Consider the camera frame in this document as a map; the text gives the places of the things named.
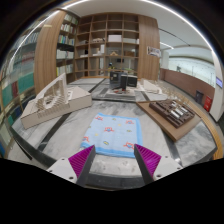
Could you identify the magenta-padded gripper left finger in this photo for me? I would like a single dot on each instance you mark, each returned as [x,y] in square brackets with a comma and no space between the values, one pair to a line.
[75,165]

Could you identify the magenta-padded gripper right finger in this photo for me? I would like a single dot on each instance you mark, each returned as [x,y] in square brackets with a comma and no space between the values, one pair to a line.
[151,164]

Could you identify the light blue printed towel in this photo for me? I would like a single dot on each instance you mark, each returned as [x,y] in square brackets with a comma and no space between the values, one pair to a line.
[113,133]

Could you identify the flat wooden base board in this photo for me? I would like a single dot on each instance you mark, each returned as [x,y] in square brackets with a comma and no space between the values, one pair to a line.
[166,130]

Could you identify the white architectural building model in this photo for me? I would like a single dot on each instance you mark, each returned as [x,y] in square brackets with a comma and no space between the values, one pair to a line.
[50,103]

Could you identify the small white building model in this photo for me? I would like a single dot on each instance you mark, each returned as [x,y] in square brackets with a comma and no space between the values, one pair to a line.
[150,86]

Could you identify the black bin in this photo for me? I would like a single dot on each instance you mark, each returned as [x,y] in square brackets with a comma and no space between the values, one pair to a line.
[199,97]

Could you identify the glass-fronted book shelf unit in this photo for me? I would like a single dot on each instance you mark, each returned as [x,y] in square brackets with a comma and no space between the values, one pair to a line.
[20,80]

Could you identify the grey model base plate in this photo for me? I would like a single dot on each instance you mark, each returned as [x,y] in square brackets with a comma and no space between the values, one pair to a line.
[116,95]

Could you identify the wall screen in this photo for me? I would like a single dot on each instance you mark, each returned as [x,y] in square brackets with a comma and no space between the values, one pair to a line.
[219,82]

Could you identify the wall poster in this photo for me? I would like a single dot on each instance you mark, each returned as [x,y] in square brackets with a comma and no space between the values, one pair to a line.
[153,51]

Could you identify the wooden wall shelf unit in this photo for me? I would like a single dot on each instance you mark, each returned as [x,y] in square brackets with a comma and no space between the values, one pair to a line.
[100,43]

